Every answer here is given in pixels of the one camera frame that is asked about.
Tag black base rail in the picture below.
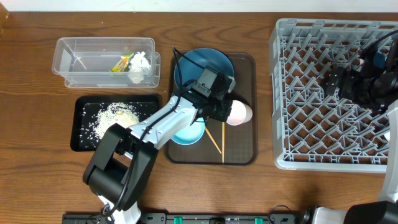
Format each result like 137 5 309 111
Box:
61 205 312 224

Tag yellow snack wrapper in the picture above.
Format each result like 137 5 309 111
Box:
110 52 134 72

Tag rice food scraps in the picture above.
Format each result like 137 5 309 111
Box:
79 103 139 151

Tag clear plastic bin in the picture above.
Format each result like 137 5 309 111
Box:
52 37 160 88

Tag light blue bowl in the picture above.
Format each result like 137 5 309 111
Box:
172 118 205 146

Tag left wooden chopstick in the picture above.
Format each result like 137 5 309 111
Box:
205 127 222 154

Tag brown serving tray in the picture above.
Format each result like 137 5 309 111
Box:
164 52 258 166

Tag pink cup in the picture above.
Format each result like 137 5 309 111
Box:
226 100 252 126

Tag black waste tray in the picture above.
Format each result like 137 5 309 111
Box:
70 95 159 152

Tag light green cup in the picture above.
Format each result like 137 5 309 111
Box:
384 132 390 141

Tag grey dishwasher rack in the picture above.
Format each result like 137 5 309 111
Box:
269 18 397 173

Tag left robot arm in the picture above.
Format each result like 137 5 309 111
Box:
83 61 236 223

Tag crumpled white tissue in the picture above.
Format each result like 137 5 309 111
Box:
127 52 151 84

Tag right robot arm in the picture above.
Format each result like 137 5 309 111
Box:
300 31 397 223

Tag dark blue plate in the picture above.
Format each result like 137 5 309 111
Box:
174 48 234 89

